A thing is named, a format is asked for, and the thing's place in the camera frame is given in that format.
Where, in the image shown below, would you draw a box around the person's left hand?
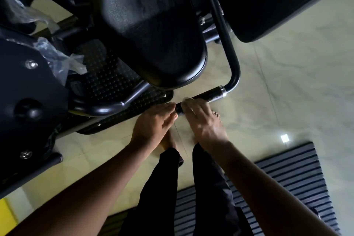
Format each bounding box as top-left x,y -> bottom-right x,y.
130,102 -> 179,152

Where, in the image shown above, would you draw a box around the person's right hand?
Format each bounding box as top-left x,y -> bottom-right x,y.
181,97 -> 230,150

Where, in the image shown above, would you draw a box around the black seat handlebar chrome rings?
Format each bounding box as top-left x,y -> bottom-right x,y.
176,0 -> 241,116

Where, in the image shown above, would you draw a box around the person's right forearm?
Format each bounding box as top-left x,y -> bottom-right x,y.
210,140 -> 339,236

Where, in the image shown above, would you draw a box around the person's left forearm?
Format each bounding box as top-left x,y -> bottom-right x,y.
12,139 -> 155,236

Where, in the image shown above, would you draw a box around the person's right foot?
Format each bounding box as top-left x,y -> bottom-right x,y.
192,110 -> 223,145

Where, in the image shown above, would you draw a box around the person's foot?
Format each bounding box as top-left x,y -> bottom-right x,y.
192,110 -> 223,145
159,129 -> 177,157

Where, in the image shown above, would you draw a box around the person's left foot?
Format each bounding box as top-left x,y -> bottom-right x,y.
159,129 -> 177,157

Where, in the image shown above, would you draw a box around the person's black shorts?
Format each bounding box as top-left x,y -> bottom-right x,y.
119,143 -> 258,236

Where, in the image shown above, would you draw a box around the black studded footplate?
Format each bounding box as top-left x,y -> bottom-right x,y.
66,39 -> 175,135

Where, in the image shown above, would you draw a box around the black floor mat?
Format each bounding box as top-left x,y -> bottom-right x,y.
97,141 -> 341,236

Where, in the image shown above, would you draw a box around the black wedge seat pad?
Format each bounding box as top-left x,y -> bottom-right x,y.
90,0 -> 208,90

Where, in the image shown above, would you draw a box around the clear plastic wrap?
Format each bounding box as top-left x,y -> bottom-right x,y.
0,0 -> 88,84

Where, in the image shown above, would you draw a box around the black leg pad housing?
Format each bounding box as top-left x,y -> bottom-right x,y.
0,34 -> 70,199

